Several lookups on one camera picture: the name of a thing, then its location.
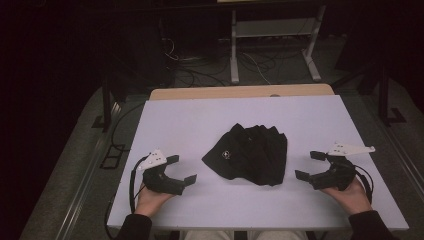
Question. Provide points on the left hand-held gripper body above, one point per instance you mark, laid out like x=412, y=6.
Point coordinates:
x=161, y=183

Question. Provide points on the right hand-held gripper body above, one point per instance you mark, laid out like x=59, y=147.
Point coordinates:
x=338, y=175

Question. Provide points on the black shorts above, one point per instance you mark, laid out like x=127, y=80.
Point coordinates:
x=253, y=155

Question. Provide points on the person's left hand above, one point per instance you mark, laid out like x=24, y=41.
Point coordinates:
x=148, y=201

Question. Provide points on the person's right hand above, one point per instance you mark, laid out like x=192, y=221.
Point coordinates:
x=353, y=200

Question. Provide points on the black metal stand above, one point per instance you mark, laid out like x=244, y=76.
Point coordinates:
x=383, y=96
x=107, y=100

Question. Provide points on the wooden table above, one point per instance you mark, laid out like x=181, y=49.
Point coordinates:
x=233, y=92

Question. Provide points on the white metal stand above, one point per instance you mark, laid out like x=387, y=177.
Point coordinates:
x=273, y=28

